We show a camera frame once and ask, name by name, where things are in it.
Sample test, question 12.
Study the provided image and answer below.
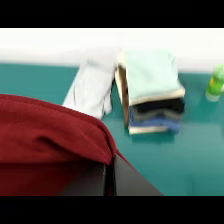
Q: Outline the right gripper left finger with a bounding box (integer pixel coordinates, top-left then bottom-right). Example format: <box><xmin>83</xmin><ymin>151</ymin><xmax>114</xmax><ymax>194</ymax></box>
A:
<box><xmin>60</xmin><ymin>162</ymin><xmax>107</xmax><ymax>197</ymax></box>

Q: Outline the red T-shirt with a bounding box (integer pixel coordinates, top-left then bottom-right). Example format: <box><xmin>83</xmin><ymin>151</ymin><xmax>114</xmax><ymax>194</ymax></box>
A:
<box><xmin>0</xmin><ymin>93</ymin><xmax>132</xmax><ymax>197</ymax></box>

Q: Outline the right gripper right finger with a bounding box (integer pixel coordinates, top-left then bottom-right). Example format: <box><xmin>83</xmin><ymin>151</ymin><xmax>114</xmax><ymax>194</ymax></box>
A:
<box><xmin>112</xmin><ymin>153</ymin><xmax>165</xmax><ymax>197</ymax></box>

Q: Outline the grey garment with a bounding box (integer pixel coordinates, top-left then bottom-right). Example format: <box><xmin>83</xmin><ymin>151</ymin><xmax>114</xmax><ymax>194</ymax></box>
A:
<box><xmin>130</xmin><ymin>107</ymin><xmax>184</xmax><ymax>122</ymax></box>

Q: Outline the mint green garment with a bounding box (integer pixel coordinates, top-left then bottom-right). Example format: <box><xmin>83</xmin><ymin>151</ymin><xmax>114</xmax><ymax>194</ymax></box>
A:
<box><xmin>124</xmin><ymin>49</ymin><xmax>183</xmax><ymax>101</ymax></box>

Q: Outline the blue garment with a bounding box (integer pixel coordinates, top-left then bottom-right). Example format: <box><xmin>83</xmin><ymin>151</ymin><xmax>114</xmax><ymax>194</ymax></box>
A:
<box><xmin>127</xmin><ymin>108</ymin><xmax>181</xmax><ymax>134</ymax></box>

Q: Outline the green bottle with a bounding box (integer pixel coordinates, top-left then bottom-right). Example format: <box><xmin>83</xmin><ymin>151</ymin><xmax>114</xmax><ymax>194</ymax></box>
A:
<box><xmin>204</xmin><ymin>63</ymin><xmax>224</xmax><ymax>103</ymax></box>

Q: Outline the black garment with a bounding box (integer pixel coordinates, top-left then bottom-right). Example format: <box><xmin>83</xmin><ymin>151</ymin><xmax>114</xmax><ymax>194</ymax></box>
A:
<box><xmin>132</xmin><ymin>97</ymin><xmax>186</xmax><ymax>115</ymax></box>

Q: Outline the white garment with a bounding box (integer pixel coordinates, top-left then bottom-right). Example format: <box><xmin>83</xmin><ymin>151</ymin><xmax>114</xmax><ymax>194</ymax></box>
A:
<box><xmin>61</xmin><ymin>48</ymin><xmax>122</xmax><ymax>121</ymax></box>

